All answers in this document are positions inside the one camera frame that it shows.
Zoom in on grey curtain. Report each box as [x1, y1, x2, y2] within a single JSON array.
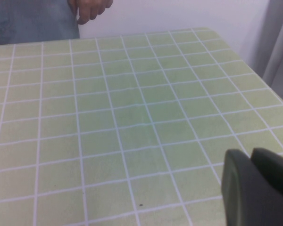
[[261, 0, 283, 110]]

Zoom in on green grid tablecloth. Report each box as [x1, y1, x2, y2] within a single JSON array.
[[0, 27, 283, 226]]

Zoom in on blue jeans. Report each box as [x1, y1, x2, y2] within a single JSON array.
[[0, 0, 81, 47]]

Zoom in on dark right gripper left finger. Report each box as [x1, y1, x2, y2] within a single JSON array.
[[221, 148, 283, 226]]

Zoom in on person's left hand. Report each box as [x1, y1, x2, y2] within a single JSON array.
[[69, 0, 114, 25]]

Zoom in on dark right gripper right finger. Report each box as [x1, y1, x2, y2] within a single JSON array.
[[250, 147, 283, 202]]

